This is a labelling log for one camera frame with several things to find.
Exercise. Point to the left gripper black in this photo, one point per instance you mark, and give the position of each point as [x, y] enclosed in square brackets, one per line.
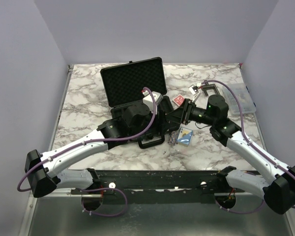
[161, 124]

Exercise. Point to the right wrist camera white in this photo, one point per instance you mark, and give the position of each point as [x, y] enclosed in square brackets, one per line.
[195, 91]

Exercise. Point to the red playing card deck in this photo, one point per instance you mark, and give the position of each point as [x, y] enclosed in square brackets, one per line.
[178, 100]

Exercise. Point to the blue playing card deck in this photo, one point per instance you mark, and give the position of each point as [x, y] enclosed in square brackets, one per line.
[184, 136]

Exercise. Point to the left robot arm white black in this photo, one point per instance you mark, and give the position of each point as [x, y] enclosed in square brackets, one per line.
[49, 170]

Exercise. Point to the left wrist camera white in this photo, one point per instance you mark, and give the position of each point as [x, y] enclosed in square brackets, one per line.
[147, 99]

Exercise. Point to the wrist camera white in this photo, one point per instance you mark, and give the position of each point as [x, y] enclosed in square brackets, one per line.
[147, 99]
[195, 91]

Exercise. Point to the black metal clamp tool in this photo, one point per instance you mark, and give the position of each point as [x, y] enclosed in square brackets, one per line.
[206, 86]

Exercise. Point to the blue tan poker chip stack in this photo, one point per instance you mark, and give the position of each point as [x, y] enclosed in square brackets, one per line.
[173, 138]

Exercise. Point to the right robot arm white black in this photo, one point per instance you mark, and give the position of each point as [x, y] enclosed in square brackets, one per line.
[275, 184]

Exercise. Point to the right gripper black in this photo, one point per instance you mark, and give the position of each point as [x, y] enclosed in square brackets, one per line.
[180, 115]

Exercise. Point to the clear plastic parts box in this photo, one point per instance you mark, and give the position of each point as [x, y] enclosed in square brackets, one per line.
[243, 96]

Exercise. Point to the black poker carrying case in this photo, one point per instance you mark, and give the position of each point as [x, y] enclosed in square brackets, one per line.
[123, 86]

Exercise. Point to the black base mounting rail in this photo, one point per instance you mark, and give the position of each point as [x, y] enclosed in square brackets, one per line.
[158, 187]

